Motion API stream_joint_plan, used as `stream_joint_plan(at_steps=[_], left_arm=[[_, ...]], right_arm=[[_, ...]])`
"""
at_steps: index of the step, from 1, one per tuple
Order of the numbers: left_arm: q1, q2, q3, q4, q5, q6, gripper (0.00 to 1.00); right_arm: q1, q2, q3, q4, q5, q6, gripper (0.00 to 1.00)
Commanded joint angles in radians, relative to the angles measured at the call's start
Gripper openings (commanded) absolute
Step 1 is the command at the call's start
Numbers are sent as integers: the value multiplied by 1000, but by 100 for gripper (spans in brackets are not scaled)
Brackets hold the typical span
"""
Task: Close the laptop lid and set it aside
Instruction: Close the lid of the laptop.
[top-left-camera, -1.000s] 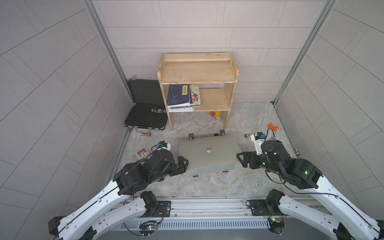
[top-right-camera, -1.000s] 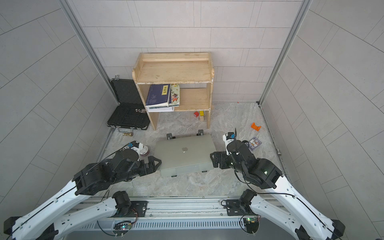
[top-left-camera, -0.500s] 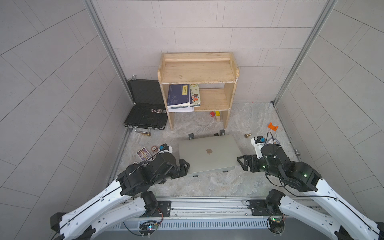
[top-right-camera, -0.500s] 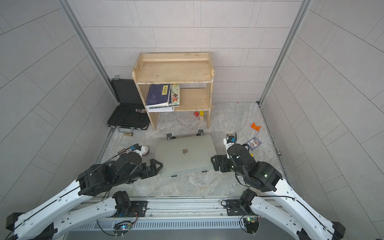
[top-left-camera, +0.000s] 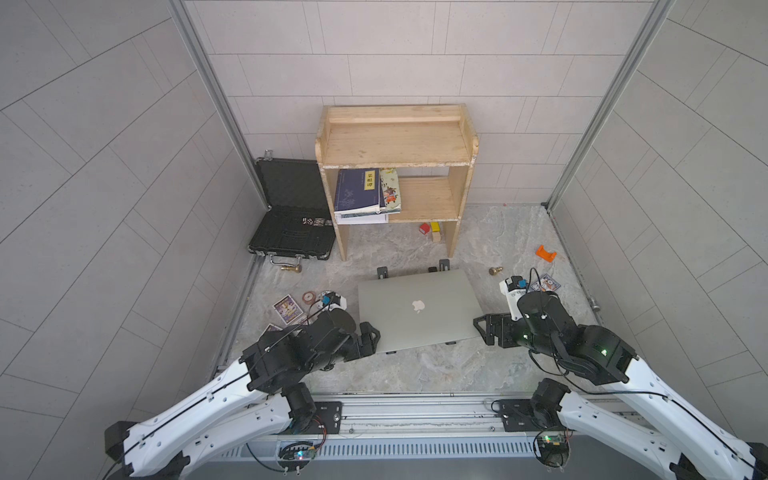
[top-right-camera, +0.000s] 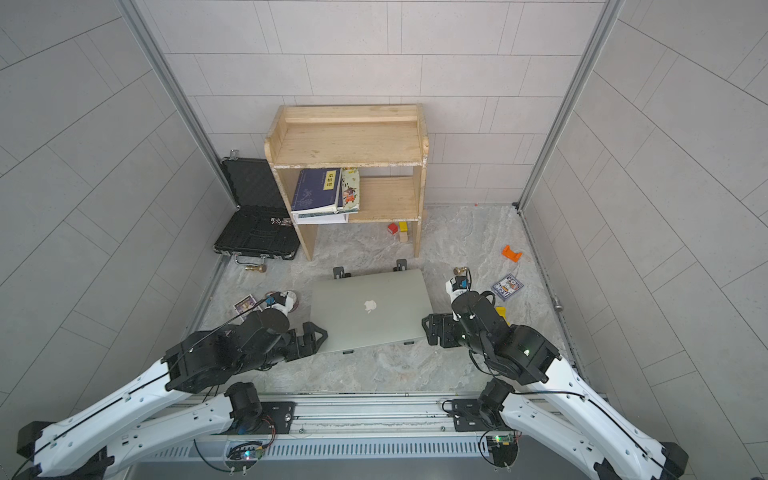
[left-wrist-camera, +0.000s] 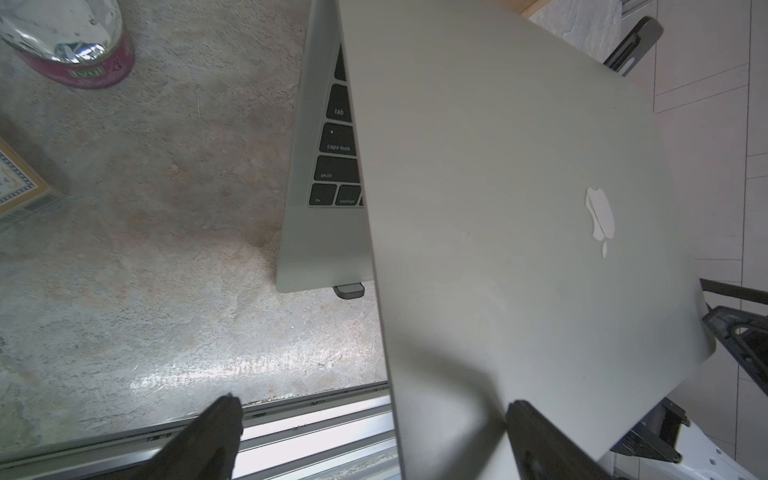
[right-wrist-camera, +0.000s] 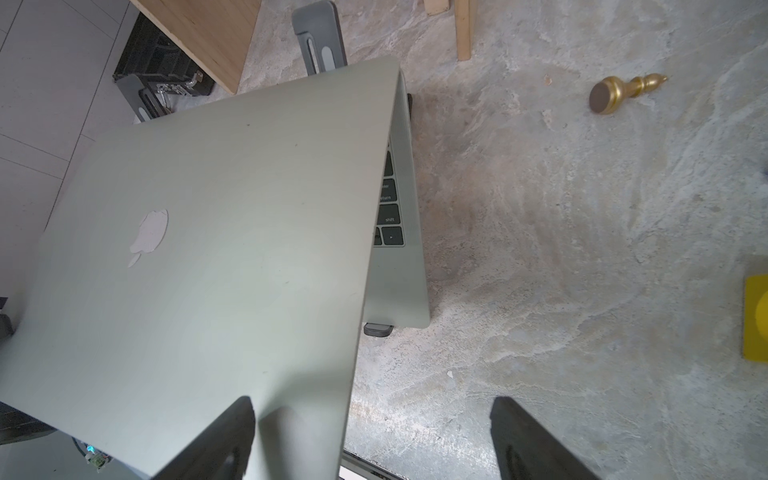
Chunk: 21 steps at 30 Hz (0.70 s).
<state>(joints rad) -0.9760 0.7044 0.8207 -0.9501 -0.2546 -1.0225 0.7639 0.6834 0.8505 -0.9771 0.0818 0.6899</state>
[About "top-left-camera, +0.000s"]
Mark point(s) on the circuit board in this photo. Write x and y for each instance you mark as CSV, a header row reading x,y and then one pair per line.
x,y
297,455
552,449

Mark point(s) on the wooden shelf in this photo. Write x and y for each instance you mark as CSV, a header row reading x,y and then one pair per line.
x,y
404,136

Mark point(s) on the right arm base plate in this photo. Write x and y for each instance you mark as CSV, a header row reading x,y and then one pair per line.
x,y
523,415

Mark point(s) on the orange plastic clip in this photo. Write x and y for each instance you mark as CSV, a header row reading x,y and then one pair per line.
x,y
547,255

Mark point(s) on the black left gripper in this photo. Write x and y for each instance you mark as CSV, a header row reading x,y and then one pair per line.
x,y
365,338

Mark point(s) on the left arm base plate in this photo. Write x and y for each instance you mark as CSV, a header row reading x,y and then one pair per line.
x,y
327,419

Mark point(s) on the left circuit board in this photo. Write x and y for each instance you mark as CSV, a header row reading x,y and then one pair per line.
x,y
297,455

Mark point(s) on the black briefcase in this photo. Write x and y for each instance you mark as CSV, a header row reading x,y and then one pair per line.
x,y
298,221

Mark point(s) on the right circuit board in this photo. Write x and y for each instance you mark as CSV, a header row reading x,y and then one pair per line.
x,y
552,449

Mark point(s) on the aluminium rail frame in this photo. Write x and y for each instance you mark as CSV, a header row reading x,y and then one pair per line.
x,y
422,415

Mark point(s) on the blue book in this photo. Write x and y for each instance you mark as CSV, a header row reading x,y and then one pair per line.
x,y
358,191

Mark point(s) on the silver laptop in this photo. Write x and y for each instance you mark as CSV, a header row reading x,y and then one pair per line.
x,y
419,310

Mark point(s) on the black laptop stand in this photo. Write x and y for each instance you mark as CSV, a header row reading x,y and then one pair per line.
x,y
382,272

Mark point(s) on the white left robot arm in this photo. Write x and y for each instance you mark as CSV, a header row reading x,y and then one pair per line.
x,y
261,393

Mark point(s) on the colourful picture book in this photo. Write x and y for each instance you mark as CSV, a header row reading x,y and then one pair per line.
x,y
390,202

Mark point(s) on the white papers on shelf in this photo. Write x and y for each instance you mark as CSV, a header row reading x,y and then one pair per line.
x,y
361,219

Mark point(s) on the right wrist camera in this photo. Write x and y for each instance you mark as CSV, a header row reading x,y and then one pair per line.
x,y
513,288

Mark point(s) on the brass knob left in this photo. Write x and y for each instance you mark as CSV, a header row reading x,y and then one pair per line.
x,y
291,268

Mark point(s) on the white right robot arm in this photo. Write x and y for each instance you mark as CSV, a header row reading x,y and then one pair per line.
x,y
609,393

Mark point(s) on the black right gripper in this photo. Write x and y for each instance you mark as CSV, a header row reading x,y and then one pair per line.
x,y
503,326

